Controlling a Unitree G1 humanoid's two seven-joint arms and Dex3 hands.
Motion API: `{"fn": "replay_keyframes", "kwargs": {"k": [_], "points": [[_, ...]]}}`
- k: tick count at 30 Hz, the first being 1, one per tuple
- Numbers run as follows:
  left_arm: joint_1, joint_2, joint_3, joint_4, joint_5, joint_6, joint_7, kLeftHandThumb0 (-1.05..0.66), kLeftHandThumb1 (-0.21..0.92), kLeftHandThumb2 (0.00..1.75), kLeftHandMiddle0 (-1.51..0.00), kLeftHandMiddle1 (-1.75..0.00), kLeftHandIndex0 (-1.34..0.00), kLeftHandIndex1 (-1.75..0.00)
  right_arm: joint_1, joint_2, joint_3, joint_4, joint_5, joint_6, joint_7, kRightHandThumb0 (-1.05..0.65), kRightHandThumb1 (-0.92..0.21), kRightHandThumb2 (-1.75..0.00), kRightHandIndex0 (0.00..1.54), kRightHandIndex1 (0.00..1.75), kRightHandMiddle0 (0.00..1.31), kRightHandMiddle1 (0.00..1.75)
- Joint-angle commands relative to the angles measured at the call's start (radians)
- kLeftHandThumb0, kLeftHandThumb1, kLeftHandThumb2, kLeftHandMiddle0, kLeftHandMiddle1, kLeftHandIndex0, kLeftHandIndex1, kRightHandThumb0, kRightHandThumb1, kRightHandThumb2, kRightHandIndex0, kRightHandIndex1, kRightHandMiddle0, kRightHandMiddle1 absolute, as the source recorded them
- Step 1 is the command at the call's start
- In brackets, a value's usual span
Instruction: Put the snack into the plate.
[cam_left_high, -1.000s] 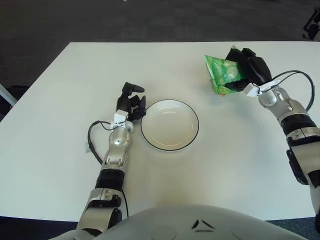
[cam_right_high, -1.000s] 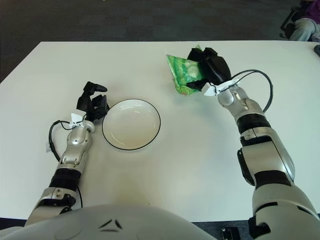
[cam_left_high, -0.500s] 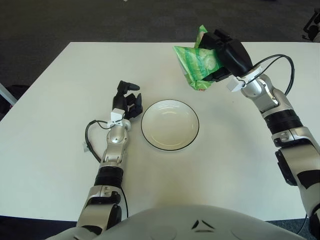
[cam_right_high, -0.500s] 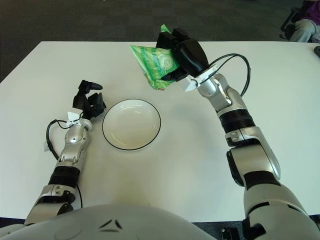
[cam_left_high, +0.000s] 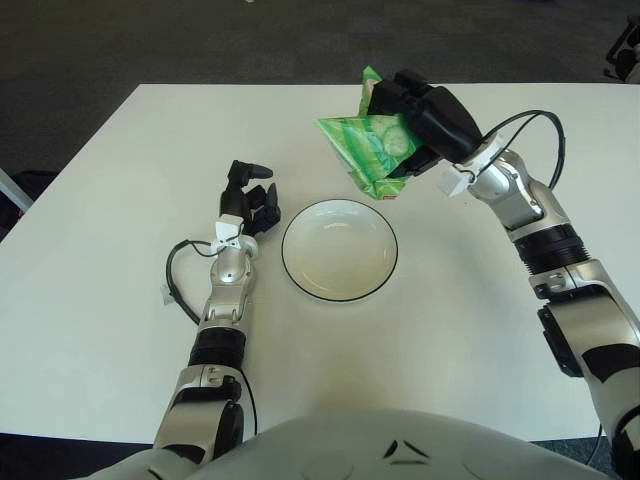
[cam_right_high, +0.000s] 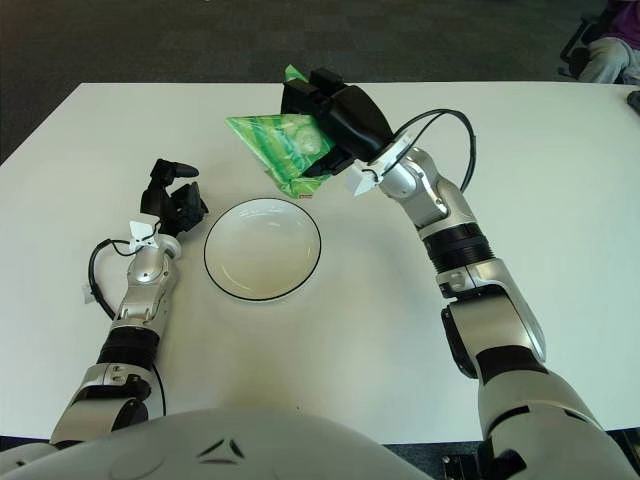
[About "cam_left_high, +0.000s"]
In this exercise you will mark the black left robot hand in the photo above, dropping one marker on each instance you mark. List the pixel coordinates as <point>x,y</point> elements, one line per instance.
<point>232,200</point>

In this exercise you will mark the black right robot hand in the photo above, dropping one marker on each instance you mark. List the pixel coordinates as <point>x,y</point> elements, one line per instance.
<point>440,120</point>

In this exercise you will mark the green chips snack bag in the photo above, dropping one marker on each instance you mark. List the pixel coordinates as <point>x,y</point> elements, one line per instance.
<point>370,145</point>

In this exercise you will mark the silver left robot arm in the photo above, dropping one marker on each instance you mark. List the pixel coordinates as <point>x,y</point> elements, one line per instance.
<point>225,290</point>

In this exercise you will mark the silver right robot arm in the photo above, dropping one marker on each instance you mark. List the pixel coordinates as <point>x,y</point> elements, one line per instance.
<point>590,300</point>

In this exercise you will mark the white plate with black rim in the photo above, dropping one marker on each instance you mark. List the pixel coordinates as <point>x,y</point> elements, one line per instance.
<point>340,250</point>

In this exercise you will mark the black floor object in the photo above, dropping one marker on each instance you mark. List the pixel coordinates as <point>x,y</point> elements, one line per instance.
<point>40,182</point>

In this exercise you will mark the black office chair base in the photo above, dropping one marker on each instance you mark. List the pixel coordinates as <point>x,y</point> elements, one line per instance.
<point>625,57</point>

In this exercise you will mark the white slanted panel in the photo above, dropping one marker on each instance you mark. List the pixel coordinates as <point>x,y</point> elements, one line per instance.
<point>14,187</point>

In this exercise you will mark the grey robot torso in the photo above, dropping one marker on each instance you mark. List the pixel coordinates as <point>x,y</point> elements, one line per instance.
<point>350,445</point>

